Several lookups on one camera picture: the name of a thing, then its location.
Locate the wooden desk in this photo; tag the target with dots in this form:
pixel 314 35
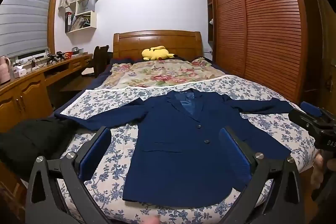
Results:
pixel 31 87

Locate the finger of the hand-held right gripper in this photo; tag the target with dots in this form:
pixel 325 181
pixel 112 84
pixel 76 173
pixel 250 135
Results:
pixel 311 109

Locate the row of books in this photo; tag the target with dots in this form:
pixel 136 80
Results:
pixel 77 22

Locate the person's left hand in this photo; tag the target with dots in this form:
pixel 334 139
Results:
pixel 151 220

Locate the red basket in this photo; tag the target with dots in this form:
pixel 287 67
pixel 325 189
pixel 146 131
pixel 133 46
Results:
pixel 68 55

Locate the grey window blind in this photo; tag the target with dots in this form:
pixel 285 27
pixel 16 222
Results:
pixel 23 16

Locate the blue floral white blanket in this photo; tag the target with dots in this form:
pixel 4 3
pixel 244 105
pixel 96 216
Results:
pixel 110 105

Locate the white paper bag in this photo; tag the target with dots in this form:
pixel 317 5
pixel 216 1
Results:
pixel 86 5

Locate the yellow plush toy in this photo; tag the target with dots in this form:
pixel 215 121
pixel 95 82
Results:
pixel 156 53

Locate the small white box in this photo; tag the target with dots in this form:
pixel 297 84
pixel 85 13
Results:
pixel 19 72

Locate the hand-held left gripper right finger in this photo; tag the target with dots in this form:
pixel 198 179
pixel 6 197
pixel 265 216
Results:
pixel 233 158

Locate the wooden louvered wardrobe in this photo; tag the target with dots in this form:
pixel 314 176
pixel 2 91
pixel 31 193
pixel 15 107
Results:
pixel 262 29

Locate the wooden door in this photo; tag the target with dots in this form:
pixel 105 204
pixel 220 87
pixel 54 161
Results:
pixel 315 56

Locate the wooden window frame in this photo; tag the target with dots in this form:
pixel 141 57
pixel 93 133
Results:
pixel 52 16

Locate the navy blue suit jacket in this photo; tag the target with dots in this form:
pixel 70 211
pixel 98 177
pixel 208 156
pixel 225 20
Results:
pixel 178 150

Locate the white wall shelf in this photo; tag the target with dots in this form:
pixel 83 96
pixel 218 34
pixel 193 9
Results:
pixel 92 21

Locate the pink kettle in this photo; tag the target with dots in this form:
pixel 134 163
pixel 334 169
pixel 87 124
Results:
pixel 5 71

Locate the black device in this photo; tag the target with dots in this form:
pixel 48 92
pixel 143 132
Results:
pixel 56 57

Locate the dark desk chair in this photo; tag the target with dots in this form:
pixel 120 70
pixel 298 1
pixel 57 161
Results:
pixel 101 58

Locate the black cloth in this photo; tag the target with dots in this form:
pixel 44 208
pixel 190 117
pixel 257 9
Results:
pixel 26 145

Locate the person's right hand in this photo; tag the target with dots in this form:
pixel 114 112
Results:
pixel 318 166

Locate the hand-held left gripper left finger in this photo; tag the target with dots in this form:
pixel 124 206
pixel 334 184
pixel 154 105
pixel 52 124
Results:
pixel 95 155

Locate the wooden bed headboard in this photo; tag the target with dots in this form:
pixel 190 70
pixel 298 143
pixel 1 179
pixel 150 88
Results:
pixel 157 38

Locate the beige red floral quilt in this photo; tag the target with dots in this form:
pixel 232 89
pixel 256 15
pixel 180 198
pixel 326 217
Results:
pixel 162 73

